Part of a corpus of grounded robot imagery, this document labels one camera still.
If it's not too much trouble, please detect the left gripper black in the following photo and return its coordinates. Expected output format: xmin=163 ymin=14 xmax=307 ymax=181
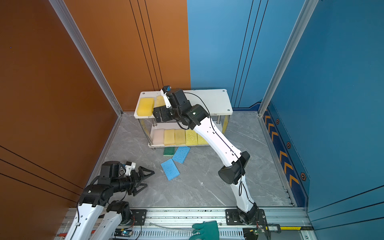
xmin=112 ymin=166 xmax=155 ymax=195

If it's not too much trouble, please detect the yellow foam sponge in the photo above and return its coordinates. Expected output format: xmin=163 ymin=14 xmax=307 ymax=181
xmin=175 ymin=129 xmax=186 ymax=146
xmin=155 ymin=96 xmax=166 ymax=108
xmin=164 ymin=129 xmax=176 ymax=146

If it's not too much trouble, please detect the thick yellow sponge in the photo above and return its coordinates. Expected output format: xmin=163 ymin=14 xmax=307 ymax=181
xmin=137 ymin=98 xmax=155 ymax=117

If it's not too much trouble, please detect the pale pink foam sponge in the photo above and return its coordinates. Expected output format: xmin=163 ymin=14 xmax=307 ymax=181
xmin=152 ymin=129 xmax=165 ymax=146

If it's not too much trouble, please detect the yellow foam sponge front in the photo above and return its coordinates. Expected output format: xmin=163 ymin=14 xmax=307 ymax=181
xmin=164 ymin=129 xmax=176 ymax=146

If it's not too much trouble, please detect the blue sponge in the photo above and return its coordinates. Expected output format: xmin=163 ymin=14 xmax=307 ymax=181
xmin=161 ymin=159 xmax=180 ymax=181
xmin=172 ymin=147 xmax=191 ymax=164

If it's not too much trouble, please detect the yellow-green sponge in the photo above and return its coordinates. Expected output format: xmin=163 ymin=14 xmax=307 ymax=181
xmin=186 ymin=130 xmax=198 ymax=146
xmin=197 ymin=134 xmax=209 ymax=145

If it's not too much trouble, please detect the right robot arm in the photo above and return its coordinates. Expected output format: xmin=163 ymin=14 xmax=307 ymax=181
xmin=153 ymin=86 xmax=259 ymax=225

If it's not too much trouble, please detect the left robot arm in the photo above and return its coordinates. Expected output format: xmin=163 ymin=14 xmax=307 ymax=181
xmin=65 ymin=161 xmax=155 ymax=240

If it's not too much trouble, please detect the white two-tier shelf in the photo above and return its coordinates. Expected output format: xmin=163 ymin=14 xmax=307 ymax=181
xmin=134 ymin=89 xmax=233 ymax=148

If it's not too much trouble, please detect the green scouring sponge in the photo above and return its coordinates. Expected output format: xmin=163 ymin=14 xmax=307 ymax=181
xmin=163 ymin=147 xmax=176 ymax=157

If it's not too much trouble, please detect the small circuit board left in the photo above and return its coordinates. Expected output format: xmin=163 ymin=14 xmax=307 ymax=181
xmin=113 ymin=229 xmax=133 ymax=239

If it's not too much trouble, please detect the small circuit board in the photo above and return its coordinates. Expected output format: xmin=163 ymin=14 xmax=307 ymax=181
xmin=243 ymin=228 xmax=265 ymax=240
xmin=113 ymin=229 xmax=133 ymax=239

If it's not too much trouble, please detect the green rubber glove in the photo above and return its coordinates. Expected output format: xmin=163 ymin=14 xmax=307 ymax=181
xmin=189 ymin=221 xmax=220 ymax=240

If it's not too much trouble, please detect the small circuit board right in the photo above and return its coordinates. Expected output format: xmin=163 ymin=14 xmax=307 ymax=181
xmin=243 ymin=228 xmax=265 ymax=240

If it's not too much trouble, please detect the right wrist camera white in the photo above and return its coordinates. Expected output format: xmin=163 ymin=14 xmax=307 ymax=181
xmin=161 ymin=86 xmax=172 ymax=109

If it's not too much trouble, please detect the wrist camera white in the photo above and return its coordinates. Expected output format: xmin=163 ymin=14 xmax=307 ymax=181
xmin=124 ymin=161 xmax=136 ymax=176
xmin=161 ymin=86 xmax=172 ymax=109

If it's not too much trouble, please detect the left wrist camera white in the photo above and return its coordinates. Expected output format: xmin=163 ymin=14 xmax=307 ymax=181
xmin=124 ymin=161 xmax=136 ymax=176

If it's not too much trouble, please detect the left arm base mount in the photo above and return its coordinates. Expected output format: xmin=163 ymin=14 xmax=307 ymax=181
xmin=127 ymin=209 xmax=147 ymax=227

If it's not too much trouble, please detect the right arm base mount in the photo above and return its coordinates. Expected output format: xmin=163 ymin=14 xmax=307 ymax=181
xmin=225 ymin=209 xmax=268 ymax=227

